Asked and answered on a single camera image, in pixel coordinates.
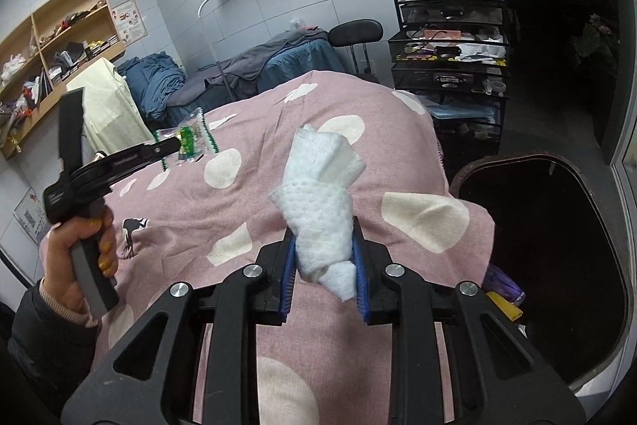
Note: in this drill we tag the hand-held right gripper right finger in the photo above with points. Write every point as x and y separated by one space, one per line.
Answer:
358 278

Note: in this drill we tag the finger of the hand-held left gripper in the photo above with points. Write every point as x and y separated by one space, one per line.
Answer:
144 153

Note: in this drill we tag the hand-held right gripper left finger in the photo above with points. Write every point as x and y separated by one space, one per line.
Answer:
287 268

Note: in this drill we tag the clear green candy wrapper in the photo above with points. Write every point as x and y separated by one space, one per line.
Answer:
189 141

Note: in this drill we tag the white tissue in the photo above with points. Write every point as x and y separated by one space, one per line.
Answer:
318 216

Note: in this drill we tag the black trash bin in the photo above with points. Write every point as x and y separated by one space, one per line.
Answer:
547 255

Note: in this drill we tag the person's left forearm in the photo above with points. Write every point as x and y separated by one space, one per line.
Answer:
45 345

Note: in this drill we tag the person's left hand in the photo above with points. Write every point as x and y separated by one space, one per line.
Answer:
57 255

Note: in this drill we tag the cream cloth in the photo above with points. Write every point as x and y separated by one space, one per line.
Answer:
109 106

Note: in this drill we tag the blue crumpled cloth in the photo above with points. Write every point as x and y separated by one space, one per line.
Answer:
154 81

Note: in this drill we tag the pink polka-dot blanket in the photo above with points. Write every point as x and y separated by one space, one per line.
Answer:
249 206

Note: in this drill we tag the white curved lamp pole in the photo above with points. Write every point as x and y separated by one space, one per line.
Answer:
216 56

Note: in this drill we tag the purple wrapper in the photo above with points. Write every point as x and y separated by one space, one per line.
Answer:
505 283

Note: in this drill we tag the yellow wrapper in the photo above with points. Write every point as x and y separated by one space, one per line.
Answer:
505 306

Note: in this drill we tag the grey blanket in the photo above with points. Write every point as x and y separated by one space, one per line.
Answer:
259 56

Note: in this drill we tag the massage bed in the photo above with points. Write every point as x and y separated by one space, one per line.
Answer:
288 61

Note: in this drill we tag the small white container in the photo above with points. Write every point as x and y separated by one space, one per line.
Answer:
297 25

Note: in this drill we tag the black mesh trolley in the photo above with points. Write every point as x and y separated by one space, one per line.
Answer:
448 76

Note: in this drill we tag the black stool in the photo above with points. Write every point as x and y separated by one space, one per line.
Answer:
356 31

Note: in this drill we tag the potted pink flower plant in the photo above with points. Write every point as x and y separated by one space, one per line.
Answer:
594 41

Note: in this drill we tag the wall poster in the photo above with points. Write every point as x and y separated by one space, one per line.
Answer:
128 21

